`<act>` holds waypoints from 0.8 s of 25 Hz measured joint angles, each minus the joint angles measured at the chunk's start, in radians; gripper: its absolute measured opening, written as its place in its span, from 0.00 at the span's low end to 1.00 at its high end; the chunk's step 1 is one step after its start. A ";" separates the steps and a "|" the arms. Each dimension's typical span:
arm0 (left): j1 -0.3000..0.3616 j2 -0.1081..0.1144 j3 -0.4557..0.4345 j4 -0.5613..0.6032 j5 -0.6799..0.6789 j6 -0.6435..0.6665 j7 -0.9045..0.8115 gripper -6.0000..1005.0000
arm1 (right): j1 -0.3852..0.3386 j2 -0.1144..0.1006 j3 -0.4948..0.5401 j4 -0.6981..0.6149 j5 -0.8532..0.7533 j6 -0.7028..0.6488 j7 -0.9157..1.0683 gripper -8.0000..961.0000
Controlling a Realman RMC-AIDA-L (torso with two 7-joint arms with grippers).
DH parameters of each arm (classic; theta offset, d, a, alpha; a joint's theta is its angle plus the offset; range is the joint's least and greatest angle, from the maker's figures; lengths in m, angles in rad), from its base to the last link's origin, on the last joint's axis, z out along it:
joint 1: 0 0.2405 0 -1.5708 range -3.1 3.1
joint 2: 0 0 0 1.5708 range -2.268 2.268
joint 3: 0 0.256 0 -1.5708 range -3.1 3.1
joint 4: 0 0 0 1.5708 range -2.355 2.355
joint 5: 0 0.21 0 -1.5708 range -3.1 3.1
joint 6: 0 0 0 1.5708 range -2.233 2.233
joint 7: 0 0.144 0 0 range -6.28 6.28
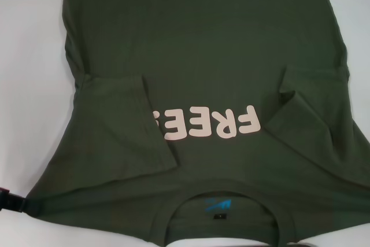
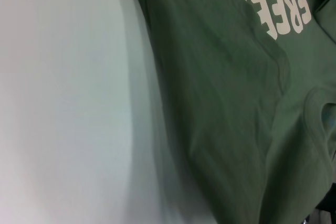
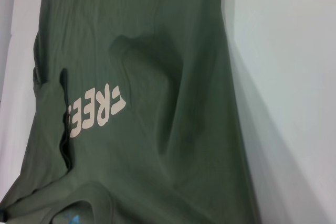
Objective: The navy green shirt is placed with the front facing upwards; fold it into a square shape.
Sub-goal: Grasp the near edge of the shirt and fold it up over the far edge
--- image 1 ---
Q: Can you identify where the dark green FREE! t-shirt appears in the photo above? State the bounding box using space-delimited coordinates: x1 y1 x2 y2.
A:
24 0 370 239

